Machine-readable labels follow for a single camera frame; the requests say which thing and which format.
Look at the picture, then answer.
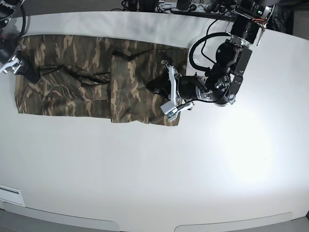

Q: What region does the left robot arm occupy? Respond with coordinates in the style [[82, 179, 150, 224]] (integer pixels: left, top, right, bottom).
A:
[[177, 0, 277, 110]]

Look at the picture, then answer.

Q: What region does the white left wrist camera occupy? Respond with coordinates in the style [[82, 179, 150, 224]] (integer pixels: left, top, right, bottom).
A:
[[160, 60, 194, 122]]

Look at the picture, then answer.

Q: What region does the black cable clutter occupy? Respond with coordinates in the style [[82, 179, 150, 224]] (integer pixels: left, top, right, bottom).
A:
[[116, 0, 237, 18]]

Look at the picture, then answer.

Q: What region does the camouflage T-shirt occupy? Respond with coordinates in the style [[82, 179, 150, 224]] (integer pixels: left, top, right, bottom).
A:
[[14, 35, 188, 126]]

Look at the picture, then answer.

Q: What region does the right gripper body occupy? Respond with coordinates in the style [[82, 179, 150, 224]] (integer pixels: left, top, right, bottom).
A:
[[0, 54, 24, 74]]

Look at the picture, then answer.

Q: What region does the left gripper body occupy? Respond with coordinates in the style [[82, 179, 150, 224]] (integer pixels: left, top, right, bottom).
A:
[[176, 75, 212, 102]]

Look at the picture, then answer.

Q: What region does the white label plate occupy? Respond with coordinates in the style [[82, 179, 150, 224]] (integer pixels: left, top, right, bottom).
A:
[[0, 185, 25, 207]]

